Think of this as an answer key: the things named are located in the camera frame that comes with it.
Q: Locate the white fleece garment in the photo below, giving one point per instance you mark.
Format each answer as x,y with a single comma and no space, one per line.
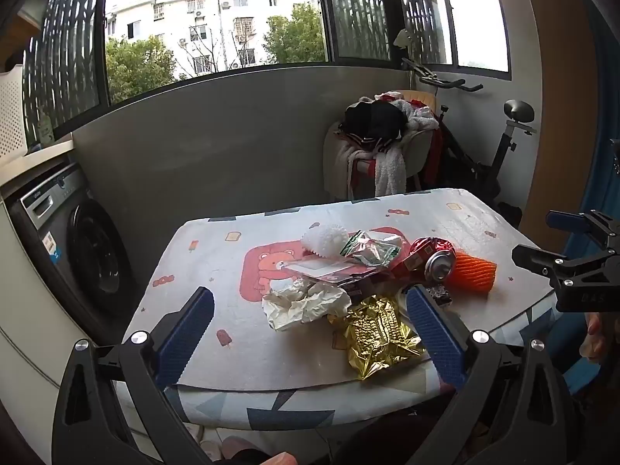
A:
390,169

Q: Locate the green silver snack wrapper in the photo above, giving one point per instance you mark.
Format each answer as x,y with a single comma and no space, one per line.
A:
373,248

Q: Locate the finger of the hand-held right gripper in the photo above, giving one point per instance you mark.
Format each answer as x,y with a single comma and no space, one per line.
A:
566,220
537,257

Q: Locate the person's right hand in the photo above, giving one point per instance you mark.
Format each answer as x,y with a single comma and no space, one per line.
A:
596,336

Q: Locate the window with patterned screens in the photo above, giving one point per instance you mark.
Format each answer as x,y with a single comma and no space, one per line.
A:
358,9

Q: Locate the white apartment building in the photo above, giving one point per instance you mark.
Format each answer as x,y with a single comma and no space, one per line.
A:
213,24

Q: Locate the grey washing machine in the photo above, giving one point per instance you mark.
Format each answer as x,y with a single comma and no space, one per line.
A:
92,252

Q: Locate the bear printed foam mat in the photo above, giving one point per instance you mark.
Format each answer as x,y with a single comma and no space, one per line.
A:
232,358

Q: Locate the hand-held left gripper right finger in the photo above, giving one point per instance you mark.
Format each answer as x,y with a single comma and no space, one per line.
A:
436,334

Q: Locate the gold foil wrapper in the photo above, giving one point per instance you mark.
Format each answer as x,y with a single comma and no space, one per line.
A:
378,339

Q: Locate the person's left hand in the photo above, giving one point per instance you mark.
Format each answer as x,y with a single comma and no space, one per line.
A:
281,459

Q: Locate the crumpled white paper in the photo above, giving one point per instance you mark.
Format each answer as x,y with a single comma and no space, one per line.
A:
305,307

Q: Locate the crushed red drink can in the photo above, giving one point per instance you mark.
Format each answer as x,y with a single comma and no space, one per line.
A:
436,261

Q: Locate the black garment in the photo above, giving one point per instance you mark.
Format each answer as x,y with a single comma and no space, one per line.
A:
373,121

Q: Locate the black exercise bike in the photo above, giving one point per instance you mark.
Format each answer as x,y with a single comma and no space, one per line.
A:
503,155

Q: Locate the small dark snack wrapper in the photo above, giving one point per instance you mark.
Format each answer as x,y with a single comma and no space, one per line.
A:
441,295

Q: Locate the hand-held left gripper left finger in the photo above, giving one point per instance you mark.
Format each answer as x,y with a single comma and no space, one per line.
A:
186,334

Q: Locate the orange foam fruit net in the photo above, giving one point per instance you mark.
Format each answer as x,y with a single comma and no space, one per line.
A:
472,273

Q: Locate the beige chair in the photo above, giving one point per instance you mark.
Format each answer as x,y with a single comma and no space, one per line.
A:
416,147

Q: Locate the white foam fruit net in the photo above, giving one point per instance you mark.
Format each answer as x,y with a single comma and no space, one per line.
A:
323,241

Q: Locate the white floor lamp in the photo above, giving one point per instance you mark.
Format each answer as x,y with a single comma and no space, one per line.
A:
402,38

